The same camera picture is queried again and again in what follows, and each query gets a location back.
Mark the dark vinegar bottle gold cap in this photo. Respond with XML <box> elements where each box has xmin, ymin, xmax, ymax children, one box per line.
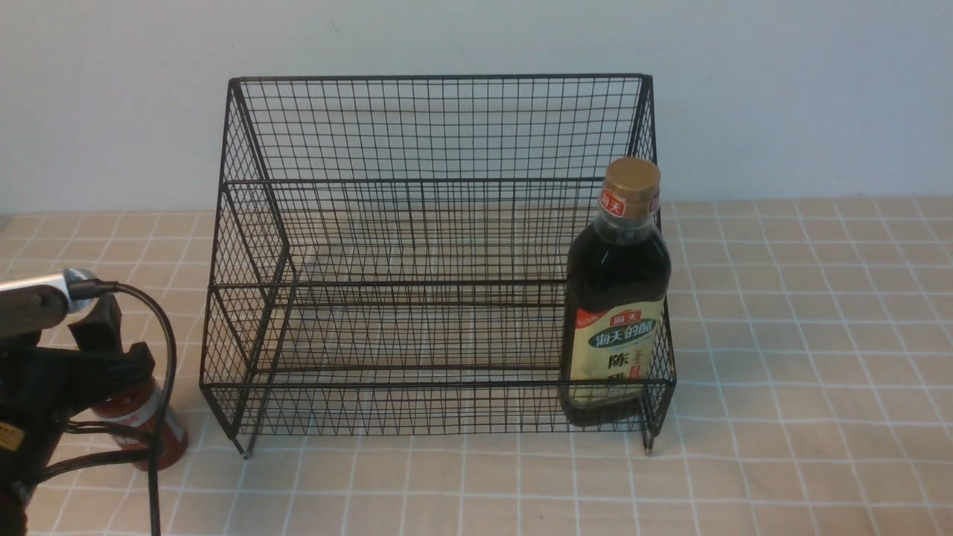
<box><xmin>558</xmin><ymin>156</ymin><xmax>672</xmax><ymax>427</ymax></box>

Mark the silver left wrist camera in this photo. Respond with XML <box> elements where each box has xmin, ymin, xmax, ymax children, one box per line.
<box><xmin>1</xmin><ymin>269</ymin><xmax>99</xmax><ymax>339</ymax></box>

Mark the checkered beige tablecloth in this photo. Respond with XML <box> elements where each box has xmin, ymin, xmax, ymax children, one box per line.
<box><xmin>2</xmin><ymin>197</ymin><xmax>952</xmax><ymax>535</ymax></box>

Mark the red sauce bottle yellow cap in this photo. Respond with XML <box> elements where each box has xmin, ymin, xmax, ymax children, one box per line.
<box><xmin>92</xmin><ymin>379</ymin><xmax>188</xmax><ymax>471</ymax></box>

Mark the black wire mesh shelf rack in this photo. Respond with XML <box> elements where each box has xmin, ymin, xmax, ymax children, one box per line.
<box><xmin>200</xmin><ymin>72</ymin><xmax>677</xmax><ymax>456</ymax></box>

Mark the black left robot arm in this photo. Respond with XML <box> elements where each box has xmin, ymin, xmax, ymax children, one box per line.
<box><xmin>1</xmin><ymin>295</ymin><xmax>159</xmax><ymax>535</ymax></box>

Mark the black camera cable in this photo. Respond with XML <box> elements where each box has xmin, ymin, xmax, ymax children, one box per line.
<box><xmin>22</xmin><ymin>280</ymin><xmax>179</xmax><ymax>536</ymax></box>

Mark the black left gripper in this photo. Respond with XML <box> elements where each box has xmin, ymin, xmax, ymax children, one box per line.
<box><xmin>1</xmin><ymin>294</ymin><xmax>156</xmax><ymax>447</ymax></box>

